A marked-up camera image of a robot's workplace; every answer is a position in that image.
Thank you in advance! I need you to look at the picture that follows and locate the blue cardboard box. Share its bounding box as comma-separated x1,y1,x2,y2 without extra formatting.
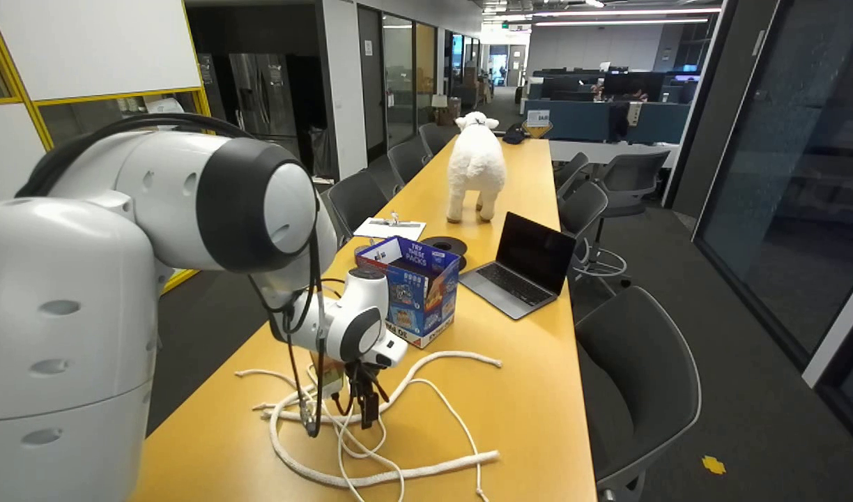
354,234,462,352

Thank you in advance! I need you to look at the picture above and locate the thick white rope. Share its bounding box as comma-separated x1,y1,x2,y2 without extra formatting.
266,386,501,494

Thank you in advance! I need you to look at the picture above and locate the stainless steel cabinet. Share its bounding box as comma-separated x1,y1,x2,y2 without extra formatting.
227,49,304,179

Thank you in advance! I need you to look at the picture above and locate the grey office chair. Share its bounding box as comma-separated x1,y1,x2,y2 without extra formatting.
320,165,393,244
598,148,676,218
554,176,633,285
415,119,461,159
382,134,436,187
575,279,706,502
553,149,593,191

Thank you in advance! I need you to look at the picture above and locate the thin white cord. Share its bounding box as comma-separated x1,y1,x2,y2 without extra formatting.
235,366,410,502
410,372,493,502

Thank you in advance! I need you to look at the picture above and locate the black filament spool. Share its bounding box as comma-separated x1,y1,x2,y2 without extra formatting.
418,234,471,273

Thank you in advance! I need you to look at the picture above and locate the white paper sheet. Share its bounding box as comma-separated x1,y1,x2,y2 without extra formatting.
351,214,429,244

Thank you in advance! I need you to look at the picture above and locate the white plush sheep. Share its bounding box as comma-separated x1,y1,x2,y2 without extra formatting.
443,109,511,225

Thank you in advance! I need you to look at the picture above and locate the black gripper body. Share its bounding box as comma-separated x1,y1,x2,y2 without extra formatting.
344,356,393,398

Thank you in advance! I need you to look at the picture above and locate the grey open laptop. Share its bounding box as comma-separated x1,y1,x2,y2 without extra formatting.
457,209,580,324

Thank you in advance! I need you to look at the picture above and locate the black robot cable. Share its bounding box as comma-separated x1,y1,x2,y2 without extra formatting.
15,109,396,439

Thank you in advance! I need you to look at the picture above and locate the blue cubicle partition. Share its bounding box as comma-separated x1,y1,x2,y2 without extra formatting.
525,95,692,148

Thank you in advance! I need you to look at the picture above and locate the medium white rope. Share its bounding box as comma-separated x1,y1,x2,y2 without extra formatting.
251,347,506,428

